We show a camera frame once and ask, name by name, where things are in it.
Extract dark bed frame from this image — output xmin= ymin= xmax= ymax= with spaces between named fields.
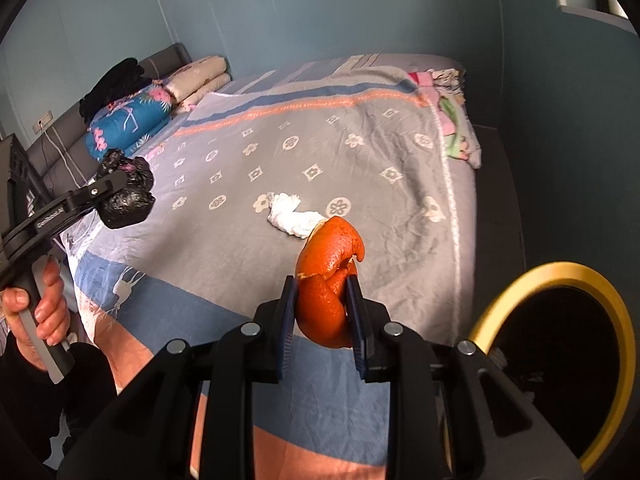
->
xmin=472 ymin=122 xmax=528 ymax=273

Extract pink and green blanket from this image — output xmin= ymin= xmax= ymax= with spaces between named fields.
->
xmin=405 ymin=67 xmax=483 ymax=170

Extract person's left hand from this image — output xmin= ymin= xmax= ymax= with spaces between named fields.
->
xmin=2 ymin=259 xmax=72 ymax=372

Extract crumpled white tissue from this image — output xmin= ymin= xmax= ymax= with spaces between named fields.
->
xmin=266 ymin=191 xmax=323 ymax=239

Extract orange peel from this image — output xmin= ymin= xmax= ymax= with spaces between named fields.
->
xmin=295 ymin=215 xmax=366 ymax=350

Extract black plastic bag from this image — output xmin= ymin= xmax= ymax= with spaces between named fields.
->
xmin=96 ymin=148 xmax=156 ymax=230

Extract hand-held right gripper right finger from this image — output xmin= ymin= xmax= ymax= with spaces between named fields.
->
xmin=345 ymin=275 xmax=586 ymax=480

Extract blue floral folded quilt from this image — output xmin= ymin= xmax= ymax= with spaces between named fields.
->
xmin=84 ymin=85 xmax=173 ymax=163

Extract grey flower-patterned bedsheet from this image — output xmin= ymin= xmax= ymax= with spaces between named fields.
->
xmin=60 ymin=52 xmax=481 ymax=480

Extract grey padded headboard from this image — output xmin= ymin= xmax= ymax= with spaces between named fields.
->
xmin=25 ymin=42 xmax=193 ymax=193

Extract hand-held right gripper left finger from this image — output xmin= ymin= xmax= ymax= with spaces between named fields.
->
xmin=57 ymin=275 xmax=301 ymax=480

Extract black folded clothing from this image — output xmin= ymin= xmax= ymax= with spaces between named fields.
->
xmin=78 ymin=57 xmax=152 ymax=126

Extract beige folded quilt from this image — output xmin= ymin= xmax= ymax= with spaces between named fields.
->
xmin=165 ymin=55 xmax=232 ymax=111

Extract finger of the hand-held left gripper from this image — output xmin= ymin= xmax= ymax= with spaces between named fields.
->
xmin=62 ymin=171 xmax=128 ymax=216

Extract person's left forearm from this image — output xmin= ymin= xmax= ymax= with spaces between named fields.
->
xmin=0 ymin=330 xmax=118 ymax=480

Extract yellow-rimmed trash bin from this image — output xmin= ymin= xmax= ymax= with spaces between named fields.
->
xmin=467 ymin=261 xmax=633 ymax=476

